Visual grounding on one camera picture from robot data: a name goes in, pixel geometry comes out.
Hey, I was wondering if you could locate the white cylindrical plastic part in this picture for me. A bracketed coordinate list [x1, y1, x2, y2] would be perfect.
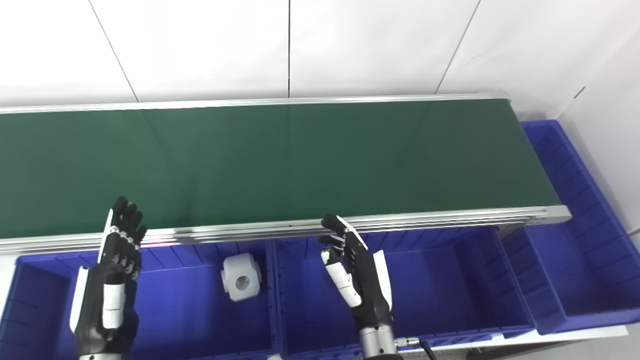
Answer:
[221, 252, 263, 303]

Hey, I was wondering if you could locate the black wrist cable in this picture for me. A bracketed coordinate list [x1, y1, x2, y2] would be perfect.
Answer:
[395, 337, 439, 360]

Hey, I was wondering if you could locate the green conveyor belt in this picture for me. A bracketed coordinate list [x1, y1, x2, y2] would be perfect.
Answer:
[0, 92, 572, 256]
[0, 98, 562, 240]

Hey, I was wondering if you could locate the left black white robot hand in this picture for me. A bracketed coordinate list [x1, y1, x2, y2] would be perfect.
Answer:
[70, 196, 148, 357]

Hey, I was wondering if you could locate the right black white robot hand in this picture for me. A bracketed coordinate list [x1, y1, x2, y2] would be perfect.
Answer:
[320, 213, 394, 330]

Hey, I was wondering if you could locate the blue plastic bin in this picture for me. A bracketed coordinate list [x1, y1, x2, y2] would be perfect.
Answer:
[274, 226, 537, 360]
[0, 240, 278, 360]
[502, 120, 640, 335]

